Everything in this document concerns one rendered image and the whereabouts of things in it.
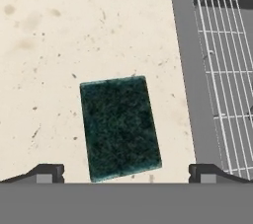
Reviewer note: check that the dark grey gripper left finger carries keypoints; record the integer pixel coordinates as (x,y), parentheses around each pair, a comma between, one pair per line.
(46,169)

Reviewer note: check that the dark green sponge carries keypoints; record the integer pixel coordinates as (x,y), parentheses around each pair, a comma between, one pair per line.
(120,127)

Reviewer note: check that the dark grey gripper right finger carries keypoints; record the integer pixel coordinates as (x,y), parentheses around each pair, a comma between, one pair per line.
(206,169)

